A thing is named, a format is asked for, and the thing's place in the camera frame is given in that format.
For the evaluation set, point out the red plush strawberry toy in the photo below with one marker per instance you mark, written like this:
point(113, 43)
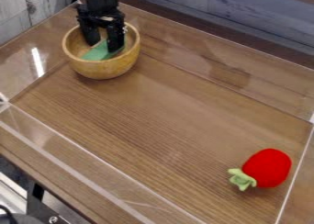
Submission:
point(264, 170)

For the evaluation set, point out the black metal table bracket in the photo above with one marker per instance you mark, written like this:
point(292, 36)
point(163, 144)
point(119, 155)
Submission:
point(48, 209)

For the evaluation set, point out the clear acrylic tray wall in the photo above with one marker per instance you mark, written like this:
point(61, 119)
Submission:
point(135, 149)

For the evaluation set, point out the green rectangular block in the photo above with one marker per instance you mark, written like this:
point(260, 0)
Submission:
point(99, 52)

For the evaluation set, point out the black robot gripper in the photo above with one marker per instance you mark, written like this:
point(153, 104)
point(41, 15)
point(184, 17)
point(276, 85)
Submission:
point(100, 13)

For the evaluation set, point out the brown wooden bowl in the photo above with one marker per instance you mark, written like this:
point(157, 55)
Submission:
point(92, 61)

